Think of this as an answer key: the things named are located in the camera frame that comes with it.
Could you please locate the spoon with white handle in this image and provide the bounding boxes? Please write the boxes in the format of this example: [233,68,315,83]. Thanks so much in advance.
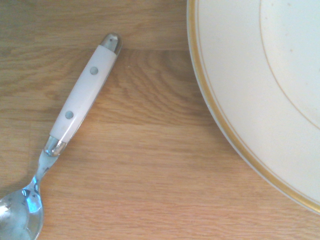
[0,32,124,240]

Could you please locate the white plate with gold rim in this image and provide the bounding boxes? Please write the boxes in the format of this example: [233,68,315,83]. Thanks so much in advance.
[186,0,320,215]

